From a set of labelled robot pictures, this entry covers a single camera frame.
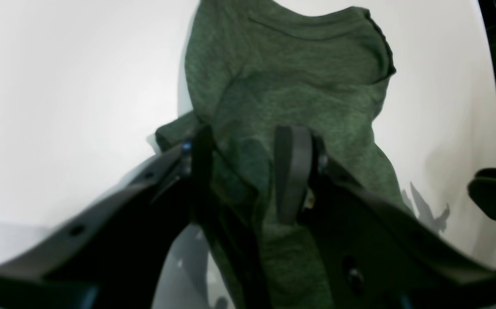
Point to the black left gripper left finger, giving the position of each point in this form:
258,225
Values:
110,255

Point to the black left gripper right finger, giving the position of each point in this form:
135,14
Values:
375,255

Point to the green long-sleeve T-shirt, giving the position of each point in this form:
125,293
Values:
266,80

